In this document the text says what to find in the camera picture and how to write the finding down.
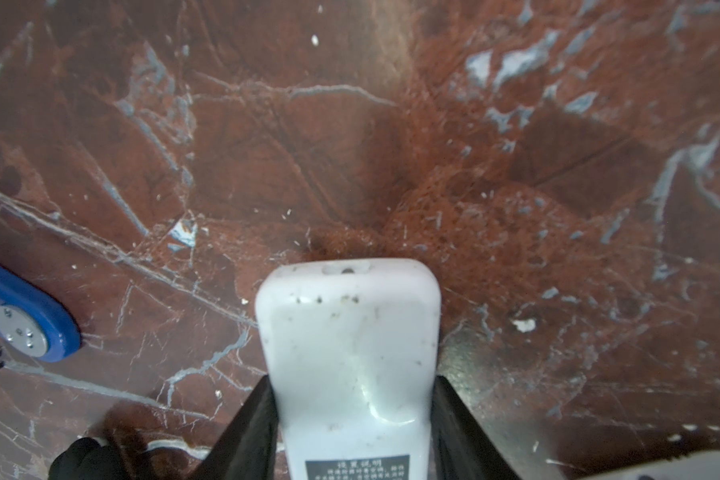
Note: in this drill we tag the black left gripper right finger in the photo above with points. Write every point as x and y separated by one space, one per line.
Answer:
462 449

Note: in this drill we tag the blue stapler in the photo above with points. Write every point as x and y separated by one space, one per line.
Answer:
34 323

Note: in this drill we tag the white air conditioner remote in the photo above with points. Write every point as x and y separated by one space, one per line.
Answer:
704 465

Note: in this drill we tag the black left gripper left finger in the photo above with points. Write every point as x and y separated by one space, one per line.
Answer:
247 448

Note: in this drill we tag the white remote with red buttons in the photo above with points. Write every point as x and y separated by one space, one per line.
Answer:
351 349

